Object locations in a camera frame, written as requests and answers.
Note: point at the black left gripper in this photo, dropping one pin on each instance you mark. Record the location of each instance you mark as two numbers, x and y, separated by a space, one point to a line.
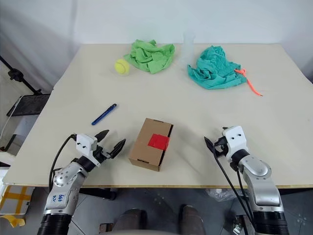
101 153

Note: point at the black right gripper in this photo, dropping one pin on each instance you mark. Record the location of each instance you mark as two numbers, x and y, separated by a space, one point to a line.
222 153

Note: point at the blue pen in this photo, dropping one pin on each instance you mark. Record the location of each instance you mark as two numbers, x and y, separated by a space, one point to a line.
104 114

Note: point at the brown cardboard box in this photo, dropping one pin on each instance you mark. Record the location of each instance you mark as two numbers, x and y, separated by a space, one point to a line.
144 151

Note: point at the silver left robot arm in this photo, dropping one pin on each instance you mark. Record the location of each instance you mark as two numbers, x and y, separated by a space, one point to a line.
66 178

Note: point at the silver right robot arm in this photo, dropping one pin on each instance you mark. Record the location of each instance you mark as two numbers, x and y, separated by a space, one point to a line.
259 171

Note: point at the red tape seal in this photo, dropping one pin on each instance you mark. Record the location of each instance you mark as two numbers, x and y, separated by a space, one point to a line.
158 141

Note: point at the clear plastic bag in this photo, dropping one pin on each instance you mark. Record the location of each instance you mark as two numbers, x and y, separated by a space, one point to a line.
218 194

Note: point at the teal crumpled cloth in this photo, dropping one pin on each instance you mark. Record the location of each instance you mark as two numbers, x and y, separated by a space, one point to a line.
212 68

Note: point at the yellow tennis ball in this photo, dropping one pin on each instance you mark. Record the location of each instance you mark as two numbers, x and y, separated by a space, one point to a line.
121 66

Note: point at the dark rounded shape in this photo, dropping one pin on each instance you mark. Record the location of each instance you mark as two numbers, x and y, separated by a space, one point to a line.
130 220
192 219

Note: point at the black flat tray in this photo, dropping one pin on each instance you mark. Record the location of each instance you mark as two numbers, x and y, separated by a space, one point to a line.
29 105

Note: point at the clear plastic cup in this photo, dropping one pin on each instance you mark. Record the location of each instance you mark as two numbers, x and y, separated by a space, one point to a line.
188 49

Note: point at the light green crumpled cloth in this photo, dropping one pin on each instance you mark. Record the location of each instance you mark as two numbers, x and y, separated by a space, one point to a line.
149 55

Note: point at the black tripod stand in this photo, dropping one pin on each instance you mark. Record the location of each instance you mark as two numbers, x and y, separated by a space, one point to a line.
15 74

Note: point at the yellow tape strip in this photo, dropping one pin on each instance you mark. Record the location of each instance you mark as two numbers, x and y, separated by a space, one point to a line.
14 220

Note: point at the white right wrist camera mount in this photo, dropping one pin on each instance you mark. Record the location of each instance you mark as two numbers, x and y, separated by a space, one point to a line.
236 142

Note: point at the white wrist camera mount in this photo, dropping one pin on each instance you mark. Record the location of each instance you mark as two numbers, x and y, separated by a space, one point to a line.
236 142
84 143

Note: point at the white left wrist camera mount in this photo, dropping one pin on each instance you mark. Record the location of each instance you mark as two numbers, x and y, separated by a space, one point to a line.
84 143

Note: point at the black table frame bar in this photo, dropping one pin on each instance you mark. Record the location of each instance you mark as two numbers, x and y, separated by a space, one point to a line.
100 193

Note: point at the small metal bracket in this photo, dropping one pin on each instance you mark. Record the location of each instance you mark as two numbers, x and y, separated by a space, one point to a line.
238 225

